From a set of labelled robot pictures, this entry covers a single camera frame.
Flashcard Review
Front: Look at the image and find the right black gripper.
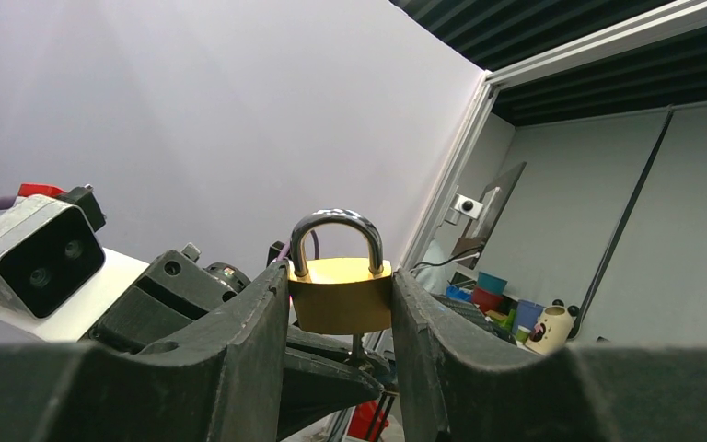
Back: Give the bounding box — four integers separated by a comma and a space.
87, 243, 391, 440

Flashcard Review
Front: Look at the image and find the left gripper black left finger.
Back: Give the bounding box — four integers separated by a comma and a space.
0, 263, 288, 441

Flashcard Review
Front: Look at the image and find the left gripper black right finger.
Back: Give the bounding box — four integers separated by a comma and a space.
391, 271, 707, 441

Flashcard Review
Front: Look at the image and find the brass padlock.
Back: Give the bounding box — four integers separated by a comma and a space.
288, 209, 393, 335

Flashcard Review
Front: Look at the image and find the black computer keyboard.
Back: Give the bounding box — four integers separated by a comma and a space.
433, 295, 516, 345

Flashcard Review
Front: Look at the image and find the red plastic cup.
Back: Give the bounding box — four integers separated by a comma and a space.
471, 286, 504, 313

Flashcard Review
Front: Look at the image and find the blue plastic cup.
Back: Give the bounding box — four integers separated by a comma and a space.
511, 299, 545, 334

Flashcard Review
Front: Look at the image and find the panda ceramic mug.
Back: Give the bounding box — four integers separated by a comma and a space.
525, 299, 580, 355

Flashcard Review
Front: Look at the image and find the teal plastic cup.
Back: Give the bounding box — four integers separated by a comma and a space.
477, 272, 508, 296

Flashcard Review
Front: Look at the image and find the computer monitor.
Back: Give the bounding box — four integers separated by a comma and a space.
452, 162, 527, 269

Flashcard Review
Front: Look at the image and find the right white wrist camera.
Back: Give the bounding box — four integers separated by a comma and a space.
0, 183, 148, 343

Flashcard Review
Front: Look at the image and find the external webcam on frame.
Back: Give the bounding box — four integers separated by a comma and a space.
444, 193, 484, 226

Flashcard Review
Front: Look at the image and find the aluminium frame rail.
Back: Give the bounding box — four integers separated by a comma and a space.
400, 0, 707, 268

